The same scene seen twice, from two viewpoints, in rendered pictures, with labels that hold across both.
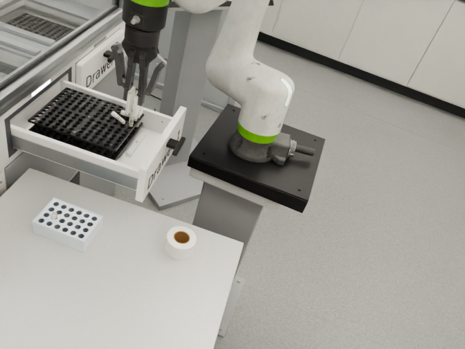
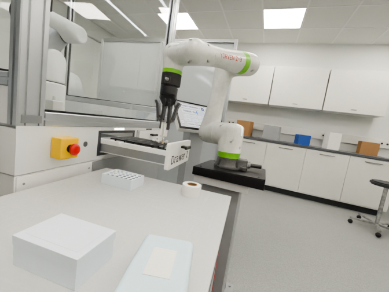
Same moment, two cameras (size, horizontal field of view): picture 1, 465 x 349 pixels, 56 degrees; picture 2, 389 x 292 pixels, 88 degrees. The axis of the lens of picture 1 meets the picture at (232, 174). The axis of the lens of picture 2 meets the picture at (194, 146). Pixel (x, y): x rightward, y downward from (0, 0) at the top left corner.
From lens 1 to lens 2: 0.56 m
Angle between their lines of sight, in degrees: 35
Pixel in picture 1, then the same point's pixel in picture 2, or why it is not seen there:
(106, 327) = (140, 217)
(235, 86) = (214, 131)
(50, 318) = (101, 211)
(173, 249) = (187, 189)
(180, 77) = (185, 168)
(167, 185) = not seen: hidden behind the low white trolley
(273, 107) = (235, 135)
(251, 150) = (226, 163)
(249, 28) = (217, 109)
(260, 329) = not seen: outside the picture
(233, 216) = not seen: hidden behind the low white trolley
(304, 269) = (272, 280)
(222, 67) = (206, 126)
